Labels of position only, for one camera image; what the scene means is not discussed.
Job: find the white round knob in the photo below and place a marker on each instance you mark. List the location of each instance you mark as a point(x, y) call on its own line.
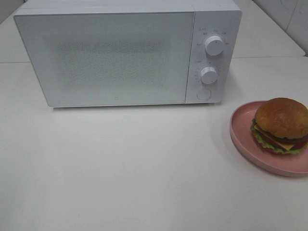
point(214, 44)
point(208, 75)

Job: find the lower white round knob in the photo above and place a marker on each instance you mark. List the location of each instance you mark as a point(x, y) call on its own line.
point(208, 75)

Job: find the burger with lettuce and cheese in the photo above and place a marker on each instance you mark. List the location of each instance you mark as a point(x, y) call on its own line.
point(280, 126)

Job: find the white microwave oven body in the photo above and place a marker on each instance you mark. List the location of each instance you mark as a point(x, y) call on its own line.
point(210, 17)

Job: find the pink round plate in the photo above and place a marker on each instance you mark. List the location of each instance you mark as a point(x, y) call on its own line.
point(288, 165)

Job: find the white microwave door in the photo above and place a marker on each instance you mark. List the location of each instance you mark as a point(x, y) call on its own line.
point(109, 59)

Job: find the upper white round knob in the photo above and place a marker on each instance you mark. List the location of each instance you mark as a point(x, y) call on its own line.
point(214, 44)

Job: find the white round door button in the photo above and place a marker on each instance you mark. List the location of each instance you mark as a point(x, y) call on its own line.
point(204, 94)

